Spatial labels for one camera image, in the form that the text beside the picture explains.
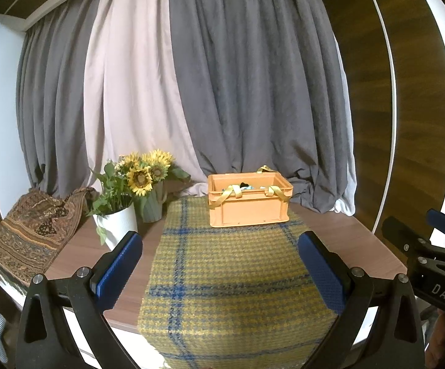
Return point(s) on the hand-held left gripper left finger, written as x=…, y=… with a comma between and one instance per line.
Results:
x=118, y=273

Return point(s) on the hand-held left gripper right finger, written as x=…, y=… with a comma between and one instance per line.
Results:
x=324, y=273

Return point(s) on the orange plastic crate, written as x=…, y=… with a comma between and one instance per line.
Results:
x=249, y=211

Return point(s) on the white ribbed plant pot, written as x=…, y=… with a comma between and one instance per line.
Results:
x=116, y=226

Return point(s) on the white sheer curtain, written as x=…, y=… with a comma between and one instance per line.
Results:
x=347, y=184

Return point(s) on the grey-green ribbed vase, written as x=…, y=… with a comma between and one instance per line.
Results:
x=151, y=207

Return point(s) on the green leafy plant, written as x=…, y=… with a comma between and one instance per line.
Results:
x=111, y=196

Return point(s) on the sunflower bouquet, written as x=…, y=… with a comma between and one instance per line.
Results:
x=141, y=178

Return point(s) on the yellow blue plaid mat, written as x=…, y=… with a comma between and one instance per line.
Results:
x=226, y=276

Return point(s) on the brown patterned cloth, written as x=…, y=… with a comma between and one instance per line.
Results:
x=26, y=230

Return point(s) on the grey curtain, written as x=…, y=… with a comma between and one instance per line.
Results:
x=57, y=103
x=253, y=84

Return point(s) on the beige curtain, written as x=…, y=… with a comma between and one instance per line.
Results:
x=130, y=84

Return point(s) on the white curtain rail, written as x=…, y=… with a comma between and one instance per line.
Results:
x=72, y=2

